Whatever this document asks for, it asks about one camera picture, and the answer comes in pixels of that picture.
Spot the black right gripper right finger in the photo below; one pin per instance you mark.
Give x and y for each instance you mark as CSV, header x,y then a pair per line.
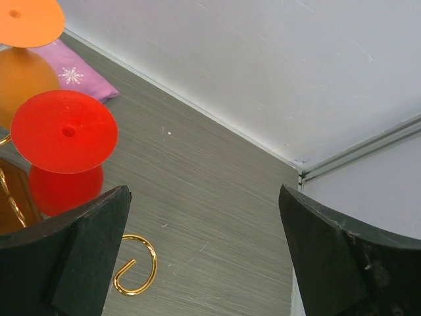
x,y
344,266

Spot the aluminium frame rail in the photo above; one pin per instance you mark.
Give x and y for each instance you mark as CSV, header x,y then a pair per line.
x,y
394,135

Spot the orange wine glass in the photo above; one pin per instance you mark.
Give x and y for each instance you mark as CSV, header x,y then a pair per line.
x,y
26,25

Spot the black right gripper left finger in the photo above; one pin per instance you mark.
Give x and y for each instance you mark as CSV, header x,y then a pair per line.
x,y
13,303

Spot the red wine glass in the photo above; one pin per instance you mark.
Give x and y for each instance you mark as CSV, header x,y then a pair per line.
x,y
66,136

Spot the gold wire wine glass rack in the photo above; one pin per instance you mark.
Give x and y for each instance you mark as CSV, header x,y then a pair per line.
x,y
144,266

